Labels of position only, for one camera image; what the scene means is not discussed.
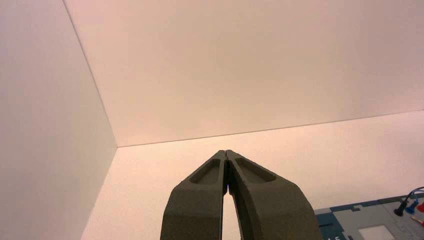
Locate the white display window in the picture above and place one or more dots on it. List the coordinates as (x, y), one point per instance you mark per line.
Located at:
(376, 233)

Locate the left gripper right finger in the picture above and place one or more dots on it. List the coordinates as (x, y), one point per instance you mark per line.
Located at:
(271, 208)

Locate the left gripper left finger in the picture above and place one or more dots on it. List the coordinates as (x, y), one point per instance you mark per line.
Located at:
(195, 205)

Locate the dark teal control panel board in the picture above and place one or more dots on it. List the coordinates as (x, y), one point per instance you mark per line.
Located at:
(341, 222)

